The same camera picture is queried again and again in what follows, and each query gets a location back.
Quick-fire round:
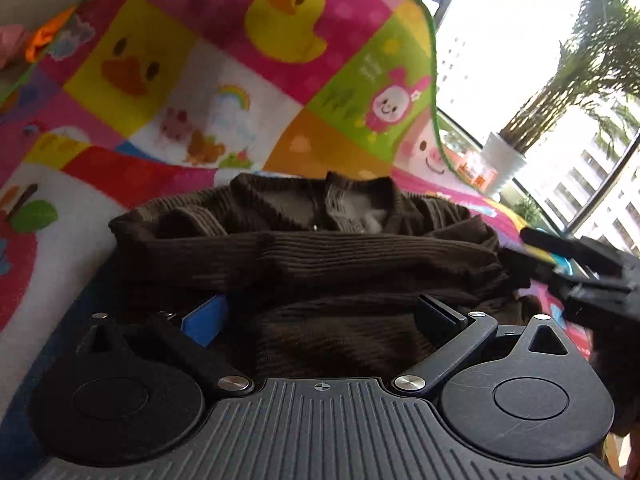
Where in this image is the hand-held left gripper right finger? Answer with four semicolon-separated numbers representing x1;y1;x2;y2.
391;294;576;396

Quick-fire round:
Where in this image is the brown corduroy jacket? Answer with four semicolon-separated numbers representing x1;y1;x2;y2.
107;171;543;381

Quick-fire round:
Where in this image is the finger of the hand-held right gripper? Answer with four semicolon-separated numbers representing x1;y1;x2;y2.
519;226;627;277
500;248;577;297

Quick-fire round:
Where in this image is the palm plant in white pot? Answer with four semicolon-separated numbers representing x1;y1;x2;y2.
481;0;640;197

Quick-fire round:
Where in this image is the black window frame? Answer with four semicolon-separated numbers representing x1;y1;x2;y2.
360;0;640;242

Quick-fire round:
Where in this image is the orange cloth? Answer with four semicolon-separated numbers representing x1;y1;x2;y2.
24;6;77;62

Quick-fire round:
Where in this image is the pink garment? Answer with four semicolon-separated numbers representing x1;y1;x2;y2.
0;24;32;69

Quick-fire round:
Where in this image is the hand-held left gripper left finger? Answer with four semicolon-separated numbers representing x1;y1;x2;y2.
75;294;256;398

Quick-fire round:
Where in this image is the colourful printed blanket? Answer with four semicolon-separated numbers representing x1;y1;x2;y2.
0;0;596;480

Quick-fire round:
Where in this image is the person's orange clothing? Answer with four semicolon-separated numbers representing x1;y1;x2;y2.
602;432;640;480

